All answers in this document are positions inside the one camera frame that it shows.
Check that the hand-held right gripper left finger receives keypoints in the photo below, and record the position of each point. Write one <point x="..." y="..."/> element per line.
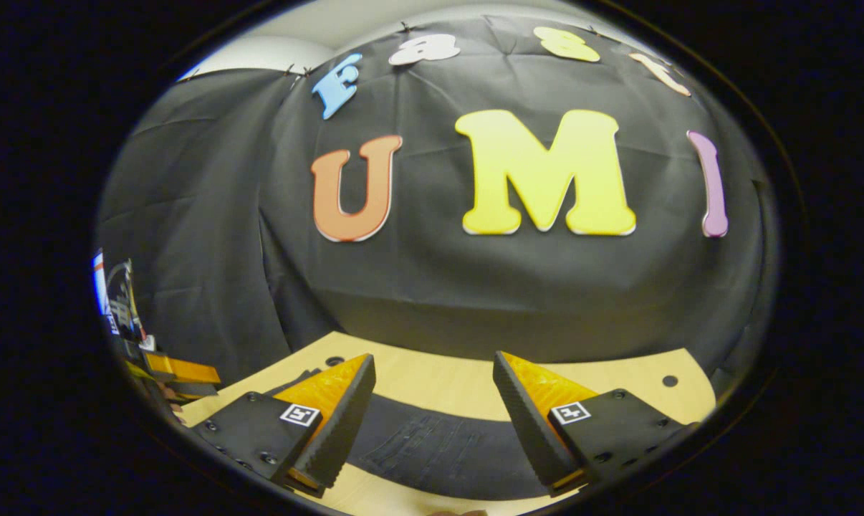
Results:
<point x="339" y="430"/>

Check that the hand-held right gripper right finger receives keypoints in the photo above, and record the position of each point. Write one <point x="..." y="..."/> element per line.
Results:
<point x="529" y="430"/>

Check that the dark grey jeans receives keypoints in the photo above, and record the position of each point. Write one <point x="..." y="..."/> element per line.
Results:
<point x="439" y="444"/>

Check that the blue and white board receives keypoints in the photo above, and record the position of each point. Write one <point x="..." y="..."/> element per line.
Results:
<point x="100" y="287"/>

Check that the black backdrop cloth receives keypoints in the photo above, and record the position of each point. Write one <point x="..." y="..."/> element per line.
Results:
<point x="439" y="287"/>

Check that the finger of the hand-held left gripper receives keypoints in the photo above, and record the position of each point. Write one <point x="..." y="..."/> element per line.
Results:
<point x="192" y="392"/>
<point x="181" y="369"/>

